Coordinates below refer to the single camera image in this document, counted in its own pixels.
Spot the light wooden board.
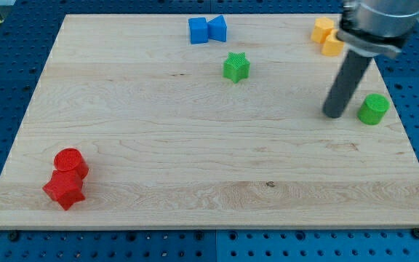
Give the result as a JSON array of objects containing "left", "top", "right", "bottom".
[{"left": 0, "top": 14, "right": 419, "bottom": 230}]

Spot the blue cube block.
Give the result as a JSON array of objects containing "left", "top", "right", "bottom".
[{"left": 188, "top": 17, "right": 208, "bottom": 44}]

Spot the yellow hexagon block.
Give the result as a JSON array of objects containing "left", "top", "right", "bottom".
[{"left": 311, "top": 17, "right": 335, "bottom": 44}]

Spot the yellow cylinder block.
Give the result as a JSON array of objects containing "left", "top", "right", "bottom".
[{"left": 321, "top": 29, "right": 345, "bottom": 57}]

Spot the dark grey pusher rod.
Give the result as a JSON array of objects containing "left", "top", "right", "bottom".
[{"left": 322, "top": 50, "right": 372, "bottom": 119}]

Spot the red cylinder block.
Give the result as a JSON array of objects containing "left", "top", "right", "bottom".
[{"left": 54, "top": 148, "right": 89, "bottom": 179}]

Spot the blue triangle block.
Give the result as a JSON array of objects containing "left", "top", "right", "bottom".
[{"left": 207, "top": 15, "right": 227, "bottom": 42}]

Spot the green cylinder block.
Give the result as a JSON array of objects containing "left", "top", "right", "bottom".
[{"left": 357, "top": 93, "right": 390, "bottom": 125}]

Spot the red star block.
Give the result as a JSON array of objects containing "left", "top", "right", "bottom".
[{"left": 42, "top": 170, "right": 85, "bottom": 210}]

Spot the green star block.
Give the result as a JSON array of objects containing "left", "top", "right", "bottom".
[{"left": 223, "top": 52, "right": 250, "bottom": 84}]

